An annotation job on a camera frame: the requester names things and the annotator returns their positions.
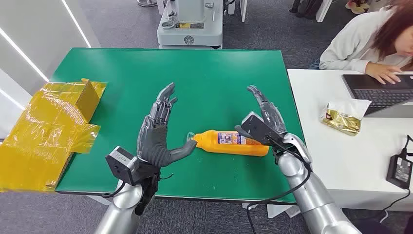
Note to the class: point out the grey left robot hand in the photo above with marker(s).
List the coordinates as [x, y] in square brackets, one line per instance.
[153, 142]

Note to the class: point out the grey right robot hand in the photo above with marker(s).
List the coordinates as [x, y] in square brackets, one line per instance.
[272, 118]

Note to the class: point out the orange juice bottle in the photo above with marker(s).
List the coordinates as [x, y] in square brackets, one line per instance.
[222, 145]

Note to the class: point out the white robot base machine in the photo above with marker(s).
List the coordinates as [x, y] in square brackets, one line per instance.
[190, 32]

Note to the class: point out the gold tissue pack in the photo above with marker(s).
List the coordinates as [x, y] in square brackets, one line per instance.
[342, 121]

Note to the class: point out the green table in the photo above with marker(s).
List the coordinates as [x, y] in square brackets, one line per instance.
[200, 80]

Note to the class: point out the white desk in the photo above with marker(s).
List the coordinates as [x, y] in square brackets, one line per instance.
[348, 161]

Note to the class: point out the dark laptop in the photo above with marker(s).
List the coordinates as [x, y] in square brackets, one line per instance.
[377, 92]

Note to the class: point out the yellow taped cardboard box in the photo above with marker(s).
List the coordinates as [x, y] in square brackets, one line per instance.
[45, 135]

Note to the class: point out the person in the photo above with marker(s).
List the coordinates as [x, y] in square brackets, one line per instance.
[351, 42]

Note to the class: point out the white panel leg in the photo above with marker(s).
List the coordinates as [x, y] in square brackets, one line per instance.
[242, 9]

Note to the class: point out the white furniture leg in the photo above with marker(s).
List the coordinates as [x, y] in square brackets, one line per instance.
[323, 11]

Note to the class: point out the person's hand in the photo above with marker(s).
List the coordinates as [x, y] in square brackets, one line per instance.
[382, 72]

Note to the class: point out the black power adapter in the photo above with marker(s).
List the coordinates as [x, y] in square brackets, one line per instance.
[399, 171]

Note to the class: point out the metal chair base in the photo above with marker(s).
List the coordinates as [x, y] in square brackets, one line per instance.
[146, 3]

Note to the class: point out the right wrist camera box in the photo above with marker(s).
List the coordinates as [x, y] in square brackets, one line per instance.
[256, 129]

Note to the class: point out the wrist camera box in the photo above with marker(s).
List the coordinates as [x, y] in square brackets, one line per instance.
[256, 129]
[121, 163]

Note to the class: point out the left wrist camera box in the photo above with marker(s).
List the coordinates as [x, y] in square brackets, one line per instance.
[121, 163]

